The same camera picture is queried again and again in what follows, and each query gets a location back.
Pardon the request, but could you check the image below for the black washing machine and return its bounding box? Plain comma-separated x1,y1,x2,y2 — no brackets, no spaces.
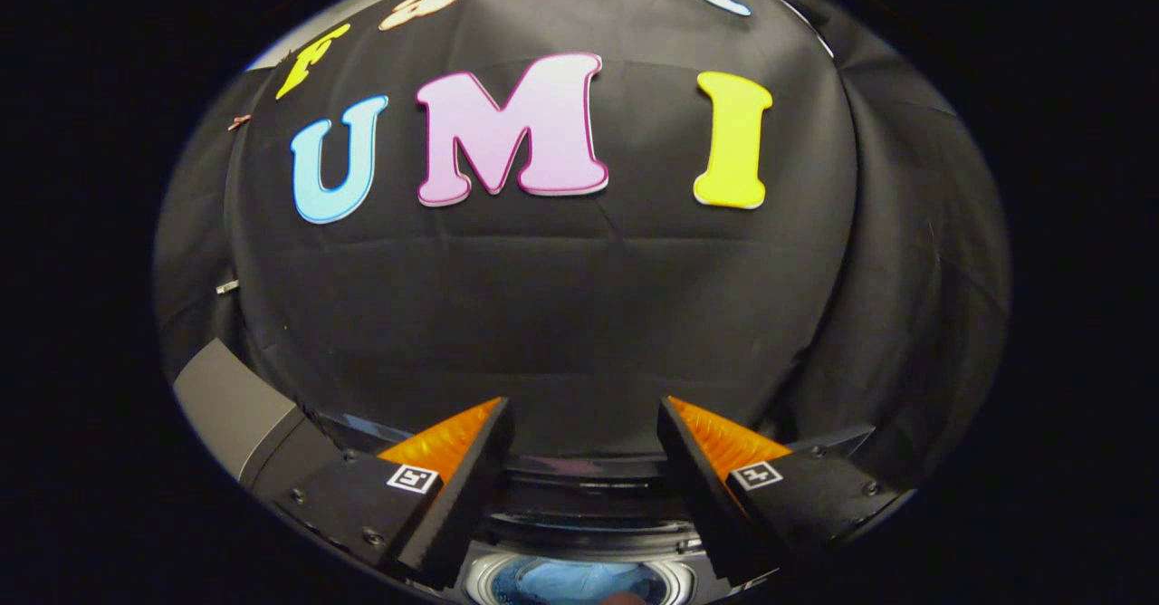
308,410,876,605

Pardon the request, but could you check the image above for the grey box stand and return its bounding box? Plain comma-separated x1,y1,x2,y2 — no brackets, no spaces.
172,338,311,485

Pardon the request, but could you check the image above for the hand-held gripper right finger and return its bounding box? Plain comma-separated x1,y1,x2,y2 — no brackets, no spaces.
657,396,912,584

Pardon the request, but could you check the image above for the light blue polo shirt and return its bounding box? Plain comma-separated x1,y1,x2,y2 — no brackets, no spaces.
507,559,655,605

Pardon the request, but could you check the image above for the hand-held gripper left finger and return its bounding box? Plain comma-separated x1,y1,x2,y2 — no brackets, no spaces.
261,396,516,591

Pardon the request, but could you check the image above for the black backdrop cloth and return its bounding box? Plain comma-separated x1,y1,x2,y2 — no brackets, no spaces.
152,0,1012,488

